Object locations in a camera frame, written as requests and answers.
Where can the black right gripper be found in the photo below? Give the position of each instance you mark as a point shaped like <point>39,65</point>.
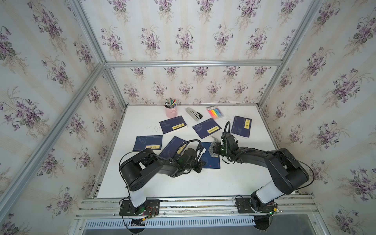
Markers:
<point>216,148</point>

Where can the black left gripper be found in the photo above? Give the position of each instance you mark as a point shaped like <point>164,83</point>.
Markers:
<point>199,166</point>

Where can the blue book yellow label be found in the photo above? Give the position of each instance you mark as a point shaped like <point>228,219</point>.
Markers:
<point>241,126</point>

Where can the grey patterned cloth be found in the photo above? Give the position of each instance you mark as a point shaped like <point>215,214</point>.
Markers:
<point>215,149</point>

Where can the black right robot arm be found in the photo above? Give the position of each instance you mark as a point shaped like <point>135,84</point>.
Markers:
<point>286,172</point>

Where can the blue book under left arm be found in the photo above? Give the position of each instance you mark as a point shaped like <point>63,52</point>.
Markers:
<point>173,148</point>

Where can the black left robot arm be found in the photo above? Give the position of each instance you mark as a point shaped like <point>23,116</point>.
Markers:
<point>138,170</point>

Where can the colourful highlighter pack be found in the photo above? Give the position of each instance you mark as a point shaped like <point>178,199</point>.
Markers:
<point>214,112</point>

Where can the grey black stapler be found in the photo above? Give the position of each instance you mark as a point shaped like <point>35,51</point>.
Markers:
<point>194,114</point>

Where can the pink pen cup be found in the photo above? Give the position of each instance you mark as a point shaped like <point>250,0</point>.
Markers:
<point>171,111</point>

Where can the pens in cup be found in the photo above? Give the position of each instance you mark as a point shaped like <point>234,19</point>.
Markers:
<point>170,103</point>

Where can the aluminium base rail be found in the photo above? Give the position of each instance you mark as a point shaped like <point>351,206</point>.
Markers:
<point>184,212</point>

